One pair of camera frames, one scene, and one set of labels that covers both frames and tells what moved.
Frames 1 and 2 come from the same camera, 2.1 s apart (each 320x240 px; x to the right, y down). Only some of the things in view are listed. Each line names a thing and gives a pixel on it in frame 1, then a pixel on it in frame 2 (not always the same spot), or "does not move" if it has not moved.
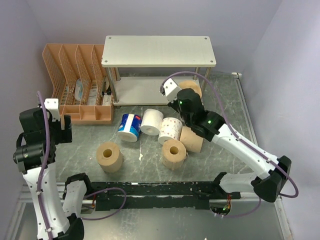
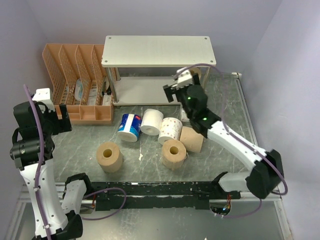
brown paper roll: [192, 142] does not move
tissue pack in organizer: [79, 90] does not move
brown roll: [173, 154] does not move
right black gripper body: [175, 105] → [181, 93]
